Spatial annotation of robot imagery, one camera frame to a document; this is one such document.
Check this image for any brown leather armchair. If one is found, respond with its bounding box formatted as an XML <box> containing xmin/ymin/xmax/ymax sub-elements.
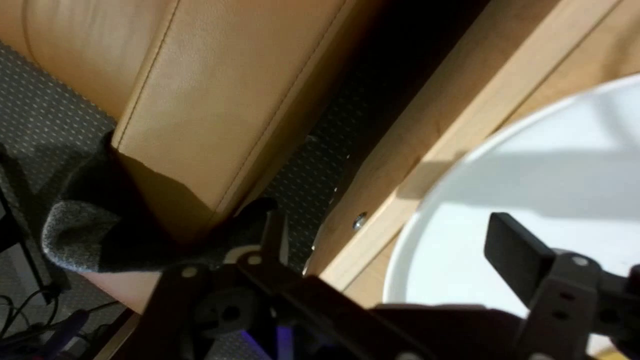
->
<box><xmin>0</xmin><ymin>0</ymin><xmax>396</xmax><ymax>316</ymax></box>

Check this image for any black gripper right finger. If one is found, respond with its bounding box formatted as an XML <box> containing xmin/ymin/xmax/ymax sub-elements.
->
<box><xmin>484</xmin><ymin>210</ymin><xmax>640</xmax><ymax>360</ymax></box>

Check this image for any white round plate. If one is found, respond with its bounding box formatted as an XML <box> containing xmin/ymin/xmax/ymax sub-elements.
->
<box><xmin>383</xmin><ymin>74</ymin><xmax>640</xmax><ymax>322</ymax></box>

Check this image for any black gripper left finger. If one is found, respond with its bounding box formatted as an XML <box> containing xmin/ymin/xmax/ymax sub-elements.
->
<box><xmin>112</xmin><ymin>210</ymin><xmax>428</xmax><ymax>360</ymax></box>

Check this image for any light wooden nightstand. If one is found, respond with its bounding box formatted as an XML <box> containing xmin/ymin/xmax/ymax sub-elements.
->
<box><xmin>302</xmin><ymin>0</ymin><xmax>640</xmax><ymax>360</ymax></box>

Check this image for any grey and black sock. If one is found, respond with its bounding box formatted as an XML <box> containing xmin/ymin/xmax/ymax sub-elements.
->
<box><xmin>41</xmin><ymin>132</ymin><xmax>289</xmax><ymax>276</ymax></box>

